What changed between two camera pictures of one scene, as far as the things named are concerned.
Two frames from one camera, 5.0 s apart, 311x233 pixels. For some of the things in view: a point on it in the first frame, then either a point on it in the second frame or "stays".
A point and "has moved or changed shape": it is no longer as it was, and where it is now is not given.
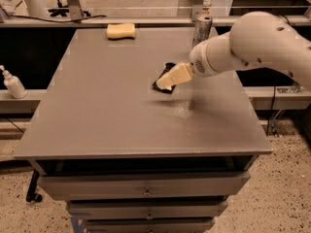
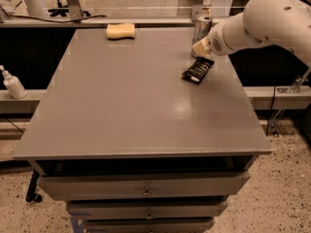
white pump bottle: x=14 y=84 stays
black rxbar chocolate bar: x=168 y=65 has moved or changed shape
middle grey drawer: x=146 y=209 stays
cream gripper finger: x=180 y=73 → x=202 y=48
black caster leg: x=32 y=195 stays
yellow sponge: x=120 y=30 stays
